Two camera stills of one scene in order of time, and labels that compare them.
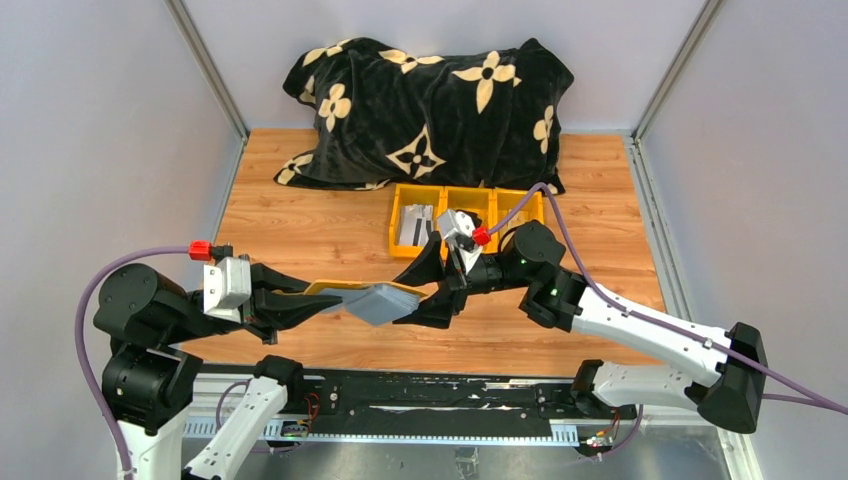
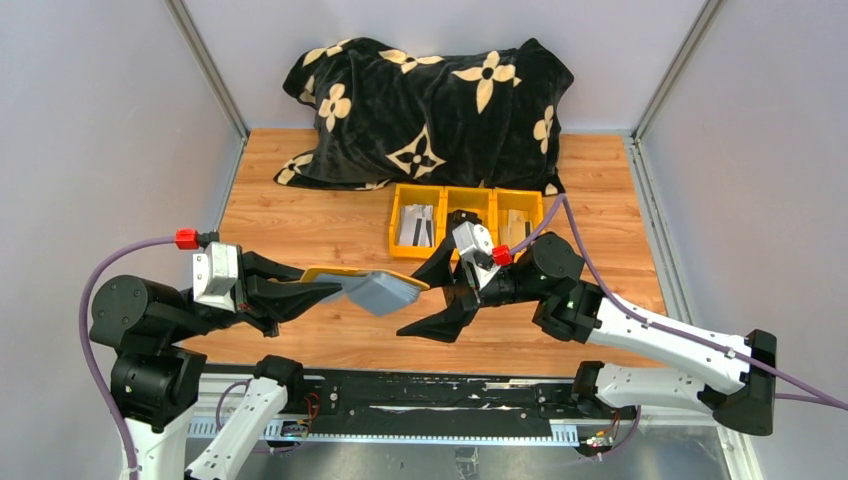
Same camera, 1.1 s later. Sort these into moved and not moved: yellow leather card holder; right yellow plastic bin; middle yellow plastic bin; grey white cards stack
Moved: yellow leather card holder
Not moved: middle yellow plastic bin; right yellow plastic bin; grey white cards stack
